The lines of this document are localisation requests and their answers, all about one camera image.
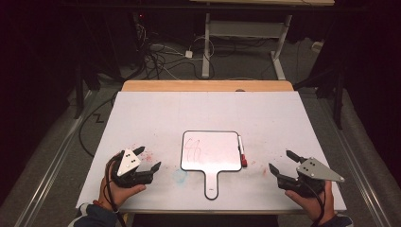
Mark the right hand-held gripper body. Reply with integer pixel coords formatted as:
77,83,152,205
276,157,345,199

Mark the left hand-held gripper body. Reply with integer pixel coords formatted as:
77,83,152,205
110,148,154,189

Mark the white marker with red cap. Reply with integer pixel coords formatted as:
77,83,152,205
237,134,249,168

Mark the white paddle whiteboard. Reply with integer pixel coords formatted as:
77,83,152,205
180,130,243,201

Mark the person's left hand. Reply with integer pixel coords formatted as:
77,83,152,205
96,152,148,212

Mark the person's right hand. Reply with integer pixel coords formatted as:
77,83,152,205
285,181,336,222

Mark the black metal stand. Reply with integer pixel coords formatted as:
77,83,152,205
294,62,345,131
73,60,102,120

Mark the wooden table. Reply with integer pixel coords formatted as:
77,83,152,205
121,79,295,93

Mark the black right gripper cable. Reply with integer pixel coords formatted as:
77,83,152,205
302,181,327,227

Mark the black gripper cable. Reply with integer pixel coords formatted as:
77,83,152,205
302,181,327,227
105,156,128,227

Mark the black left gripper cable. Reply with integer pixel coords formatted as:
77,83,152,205
105,156,128,227

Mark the metal floor rail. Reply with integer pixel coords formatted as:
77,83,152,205
310,91,393,227
13,91,96,227

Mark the black floor cable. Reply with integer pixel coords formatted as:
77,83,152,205
78,90,122,159

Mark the bundle of floor cables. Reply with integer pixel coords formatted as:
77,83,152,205
131,12,218,80

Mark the white metal desk frame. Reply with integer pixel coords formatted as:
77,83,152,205
188,0,336,80

